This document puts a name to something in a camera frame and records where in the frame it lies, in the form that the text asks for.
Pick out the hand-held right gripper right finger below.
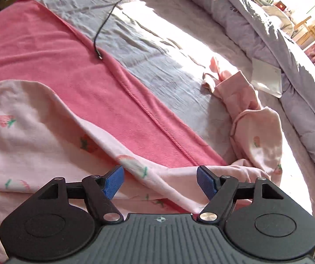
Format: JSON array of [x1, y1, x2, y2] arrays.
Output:
[[196, 165, 284, 223]]

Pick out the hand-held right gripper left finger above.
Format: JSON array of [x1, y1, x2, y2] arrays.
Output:
[[38, 165, 125, 223]]

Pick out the pink strawberry print top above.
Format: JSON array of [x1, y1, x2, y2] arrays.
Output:
[[201, 56, 284, 185]]

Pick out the pink strawberry print pants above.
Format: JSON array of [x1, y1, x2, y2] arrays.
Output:
[[0, 80, 273, 256]]

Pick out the white paper sheet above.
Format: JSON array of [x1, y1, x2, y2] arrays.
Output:
[[250, 58, 282, 98]]

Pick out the pink terry blanket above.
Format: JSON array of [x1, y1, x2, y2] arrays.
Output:
[[0, 0, 228, 264]]

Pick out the lilac floral duvet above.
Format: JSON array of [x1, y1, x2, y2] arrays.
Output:
[[168, 0, 315, 175]]

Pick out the wooden chair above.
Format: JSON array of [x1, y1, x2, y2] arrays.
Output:
[[292, 15, 315, 46]]

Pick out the black cable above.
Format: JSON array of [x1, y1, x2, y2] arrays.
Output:
[[94, 0, 132, 60]]

